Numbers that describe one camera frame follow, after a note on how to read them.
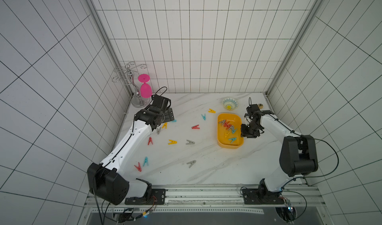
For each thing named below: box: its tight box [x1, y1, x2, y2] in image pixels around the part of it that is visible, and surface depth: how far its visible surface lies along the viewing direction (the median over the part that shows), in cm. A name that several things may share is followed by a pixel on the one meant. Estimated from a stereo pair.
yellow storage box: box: [216, 112, 244, 150], surface depth 98 cm
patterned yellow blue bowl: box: [222, 97, 239, 111], surface depth 112 cm
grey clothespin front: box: [186, 159, 197, 169], surface depth 85 cm
